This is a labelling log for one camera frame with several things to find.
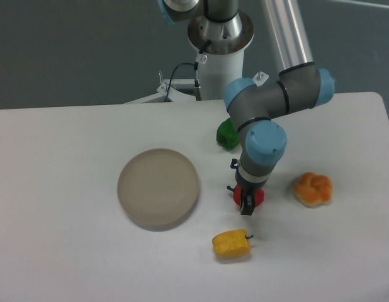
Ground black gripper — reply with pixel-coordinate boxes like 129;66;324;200
230;159;268;216

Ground red bell pepper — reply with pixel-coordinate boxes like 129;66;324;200
227;185;264;207

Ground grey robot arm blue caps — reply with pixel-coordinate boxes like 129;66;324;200
159;1;335;215

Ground yellow bell pepper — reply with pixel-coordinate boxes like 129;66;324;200
211;229;254;259

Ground green bell pepper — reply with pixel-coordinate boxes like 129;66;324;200
216;118;239;150

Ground knotted bread roll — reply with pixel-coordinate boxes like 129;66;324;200
292;172;333;208

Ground beige round plate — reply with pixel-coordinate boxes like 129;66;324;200
117;148;200;230

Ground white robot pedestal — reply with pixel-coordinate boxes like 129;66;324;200
195;50;244;101

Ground white base frame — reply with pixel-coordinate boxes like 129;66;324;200
121;70;270;104

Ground black cable with tag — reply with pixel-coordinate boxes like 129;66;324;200
164;38;213;102

